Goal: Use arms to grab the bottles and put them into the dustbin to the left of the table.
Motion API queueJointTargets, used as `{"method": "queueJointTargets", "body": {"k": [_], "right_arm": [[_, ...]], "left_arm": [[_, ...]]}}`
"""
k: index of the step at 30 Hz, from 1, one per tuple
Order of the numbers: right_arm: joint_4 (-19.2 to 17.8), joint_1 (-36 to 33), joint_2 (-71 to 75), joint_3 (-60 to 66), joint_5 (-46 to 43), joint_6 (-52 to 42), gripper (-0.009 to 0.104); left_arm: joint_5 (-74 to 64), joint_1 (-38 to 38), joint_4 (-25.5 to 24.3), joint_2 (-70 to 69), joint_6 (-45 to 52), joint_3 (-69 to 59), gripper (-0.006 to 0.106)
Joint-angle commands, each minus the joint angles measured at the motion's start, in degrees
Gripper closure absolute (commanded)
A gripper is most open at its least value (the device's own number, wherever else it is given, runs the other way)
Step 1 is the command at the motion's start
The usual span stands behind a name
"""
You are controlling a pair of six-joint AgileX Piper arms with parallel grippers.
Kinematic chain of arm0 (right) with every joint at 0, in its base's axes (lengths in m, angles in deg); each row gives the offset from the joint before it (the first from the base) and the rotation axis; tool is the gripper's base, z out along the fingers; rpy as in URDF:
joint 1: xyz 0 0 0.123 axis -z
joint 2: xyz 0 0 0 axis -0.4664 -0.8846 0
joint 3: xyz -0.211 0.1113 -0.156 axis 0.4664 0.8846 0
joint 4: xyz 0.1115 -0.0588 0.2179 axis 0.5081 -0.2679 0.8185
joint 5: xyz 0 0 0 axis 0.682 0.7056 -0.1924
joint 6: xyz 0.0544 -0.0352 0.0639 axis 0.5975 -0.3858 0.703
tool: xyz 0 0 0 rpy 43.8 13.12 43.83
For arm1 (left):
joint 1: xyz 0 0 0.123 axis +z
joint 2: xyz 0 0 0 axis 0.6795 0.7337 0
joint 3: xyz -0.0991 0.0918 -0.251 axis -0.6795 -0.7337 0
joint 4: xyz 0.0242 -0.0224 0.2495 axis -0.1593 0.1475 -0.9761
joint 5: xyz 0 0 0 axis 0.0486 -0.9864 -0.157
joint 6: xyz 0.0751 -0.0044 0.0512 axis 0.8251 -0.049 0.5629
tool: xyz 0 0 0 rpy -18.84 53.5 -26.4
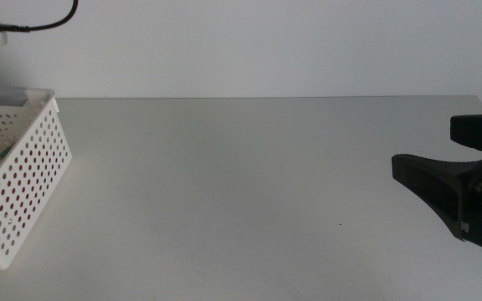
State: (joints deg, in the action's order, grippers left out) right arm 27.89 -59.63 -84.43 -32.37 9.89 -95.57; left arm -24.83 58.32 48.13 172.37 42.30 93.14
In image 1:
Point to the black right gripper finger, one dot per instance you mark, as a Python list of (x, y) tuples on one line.
[(479, 131), (442, 184)]

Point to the white perforated plastic basket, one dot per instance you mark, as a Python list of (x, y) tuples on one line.
[(36, 121)]

